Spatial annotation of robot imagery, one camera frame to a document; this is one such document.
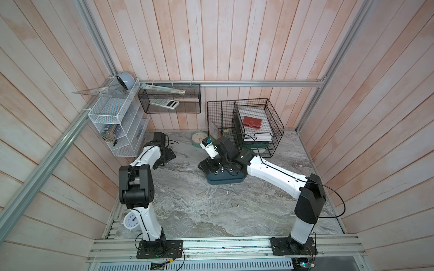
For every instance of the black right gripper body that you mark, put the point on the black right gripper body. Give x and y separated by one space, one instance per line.
214 165

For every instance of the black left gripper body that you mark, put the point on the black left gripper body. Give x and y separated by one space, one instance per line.
167 156

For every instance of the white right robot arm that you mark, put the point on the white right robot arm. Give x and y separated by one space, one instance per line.
308 191

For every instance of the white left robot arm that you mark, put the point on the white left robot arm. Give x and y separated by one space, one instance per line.
137 192

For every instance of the teal plastic storage box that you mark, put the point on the teal plastic storage box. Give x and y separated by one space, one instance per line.
221 178

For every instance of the green round clock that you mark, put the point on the green round clock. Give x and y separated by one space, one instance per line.
197 138

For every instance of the white calculator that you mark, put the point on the white calculator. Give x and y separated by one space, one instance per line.
169 104

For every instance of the white alarm clock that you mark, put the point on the white alarm clock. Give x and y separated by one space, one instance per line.
131 220

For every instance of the clear triangle ruler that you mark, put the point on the clear triangle ruler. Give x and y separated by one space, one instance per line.
115 91

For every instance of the grey round speaker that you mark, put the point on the grey round speaker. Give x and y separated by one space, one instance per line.
126 80

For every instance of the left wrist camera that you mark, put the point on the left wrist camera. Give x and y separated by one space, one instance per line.
159 139

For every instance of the black wire desk organizer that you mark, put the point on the black wire desk organizer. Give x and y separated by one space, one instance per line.
225 119

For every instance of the black wire wall basket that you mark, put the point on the black wire wall basket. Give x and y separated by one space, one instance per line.
189 96

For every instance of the white wire mesh shelf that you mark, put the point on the white wire mesh shelf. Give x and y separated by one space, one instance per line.
121 123

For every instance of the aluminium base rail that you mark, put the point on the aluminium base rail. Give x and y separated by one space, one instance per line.
333 252

